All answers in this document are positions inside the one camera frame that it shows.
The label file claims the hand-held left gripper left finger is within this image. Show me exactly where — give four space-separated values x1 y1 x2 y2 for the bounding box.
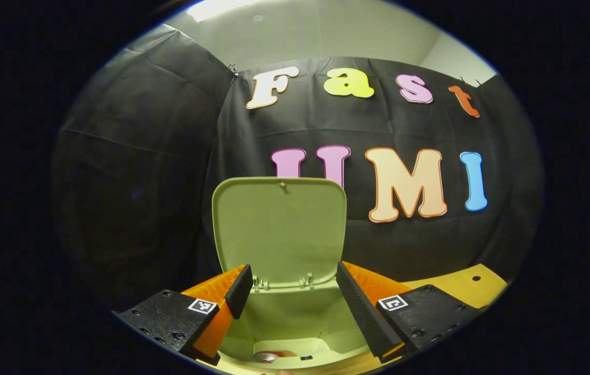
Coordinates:
118 264 254 366

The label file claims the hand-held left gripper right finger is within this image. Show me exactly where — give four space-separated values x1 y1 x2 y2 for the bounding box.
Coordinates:
336 261 481 364

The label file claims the red pop can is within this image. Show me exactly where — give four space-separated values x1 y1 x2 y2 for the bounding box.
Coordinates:
252 349 297 365

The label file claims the wooden desktop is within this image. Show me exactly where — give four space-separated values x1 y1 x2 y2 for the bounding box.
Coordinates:
211 263 509 375

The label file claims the black backdrop cloth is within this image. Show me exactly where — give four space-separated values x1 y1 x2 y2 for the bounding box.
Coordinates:
51 23 544 314

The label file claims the green desktop garbage bin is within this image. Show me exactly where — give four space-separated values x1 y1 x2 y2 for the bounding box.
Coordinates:
212 176 375 368

